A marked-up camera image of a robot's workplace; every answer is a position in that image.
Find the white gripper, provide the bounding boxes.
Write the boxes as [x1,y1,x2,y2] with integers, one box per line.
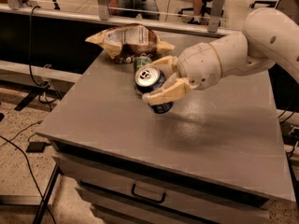
[142,43,221,105]

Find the blue pepsi can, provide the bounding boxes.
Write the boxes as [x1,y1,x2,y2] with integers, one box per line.
[135,65,173,114]

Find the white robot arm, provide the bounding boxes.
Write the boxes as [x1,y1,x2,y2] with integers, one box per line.
[142,7,299,105]

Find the green soda can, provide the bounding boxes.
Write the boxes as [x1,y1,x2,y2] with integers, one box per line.
[134,56,152,93]

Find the yellow brown chip bag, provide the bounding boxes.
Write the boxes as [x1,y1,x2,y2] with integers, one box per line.
[86,23,175,63]

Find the seated person legs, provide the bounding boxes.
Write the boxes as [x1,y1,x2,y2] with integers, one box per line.
[187,0,228,25]

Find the grey drawer cabinet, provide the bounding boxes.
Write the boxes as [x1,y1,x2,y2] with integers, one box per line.
[51,142,296,224]

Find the black table leg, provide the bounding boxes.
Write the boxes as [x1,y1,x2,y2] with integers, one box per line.
[33,164,60,224]

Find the black power adapter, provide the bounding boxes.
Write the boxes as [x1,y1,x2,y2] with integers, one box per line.
[26,142,47,153]

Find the grey metal post right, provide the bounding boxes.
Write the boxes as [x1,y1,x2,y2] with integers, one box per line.
[207,0,225,33]

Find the grey metal post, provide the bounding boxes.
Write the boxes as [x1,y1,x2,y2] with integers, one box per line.
[207,0,225,33]
[97,0,110,21]

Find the grey metal post left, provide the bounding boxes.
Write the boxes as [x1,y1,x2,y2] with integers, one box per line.
[97,0,110,21]

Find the black drawer handle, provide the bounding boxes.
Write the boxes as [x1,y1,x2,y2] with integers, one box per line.
[131,183,166,204]

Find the black hanging cable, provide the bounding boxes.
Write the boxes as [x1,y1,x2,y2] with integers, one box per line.
[28,5,52,89]

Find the black floor cable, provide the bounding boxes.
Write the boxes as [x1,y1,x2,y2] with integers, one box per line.
[0,135,58,224]

